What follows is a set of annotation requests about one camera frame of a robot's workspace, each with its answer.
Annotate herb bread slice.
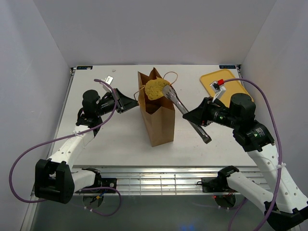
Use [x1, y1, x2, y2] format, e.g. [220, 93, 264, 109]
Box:
[144, 78, 171, 101]

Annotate purple cable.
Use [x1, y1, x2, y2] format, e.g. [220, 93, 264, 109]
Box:
[192, 78, 282, 231]
[9, 78, 122, 216]

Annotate corner label sticker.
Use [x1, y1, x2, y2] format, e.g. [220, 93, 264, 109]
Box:
[77, 66, 93, 70]
[219, 65, 236, 69]

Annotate brown paper bag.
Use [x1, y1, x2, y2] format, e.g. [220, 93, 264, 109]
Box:
[136, 68, 175, 147]

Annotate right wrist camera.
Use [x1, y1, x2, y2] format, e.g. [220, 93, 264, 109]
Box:
[210, 79, 226, 102]

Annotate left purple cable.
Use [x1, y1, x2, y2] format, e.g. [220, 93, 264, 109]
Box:
[9, 78, 122, 216]

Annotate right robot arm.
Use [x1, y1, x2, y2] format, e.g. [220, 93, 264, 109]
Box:
[183, 93, 308, 231]

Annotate left corner label sticker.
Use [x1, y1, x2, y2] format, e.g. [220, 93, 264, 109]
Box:
[77, 66, 93, 70]

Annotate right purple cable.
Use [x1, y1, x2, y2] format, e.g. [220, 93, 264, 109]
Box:
[192, 78, 282, 231]

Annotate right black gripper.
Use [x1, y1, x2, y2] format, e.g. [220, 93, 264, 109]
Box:
[182, 97, 239, 129]

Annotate right corner label sticker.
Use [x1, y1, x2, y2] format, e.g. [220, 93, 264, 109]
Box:
[219, 65, 236, 69]

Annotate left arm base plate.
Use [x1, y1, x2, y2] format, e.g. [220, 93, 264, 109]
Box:
[98, 178, 117, 193]

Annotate aluminium frame rail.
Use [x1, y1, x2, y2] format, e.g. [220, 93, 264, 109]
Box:
[31, 166, 289, 196]

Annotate metal tongs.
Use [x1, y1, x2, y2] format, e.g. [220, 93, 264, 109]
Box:
[162, 85, 212, 144]

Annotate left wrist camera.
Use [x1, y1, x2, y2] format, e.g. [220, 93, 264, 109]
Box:
[104, 75, 114, 85]

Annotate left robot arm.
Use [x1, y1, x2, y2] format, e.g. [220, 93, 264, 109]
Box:
[34, 89, 138, 204]

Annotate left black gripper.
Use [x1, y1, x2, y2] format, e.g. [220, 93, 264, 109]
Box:
[96, 89, 141, 117]

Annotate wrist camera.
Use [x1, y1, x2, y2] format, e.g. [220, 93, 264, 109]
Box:
[104, 75, 114, 85]
[210, 79, 226, 102]

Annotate yellow tray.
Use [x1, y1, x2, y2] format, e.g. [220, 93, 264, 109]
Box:
[200, 69, 250, 107]

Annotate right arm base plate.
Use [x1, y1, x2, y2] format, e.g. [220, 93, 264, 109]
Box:
[201, 177, 231, 193]

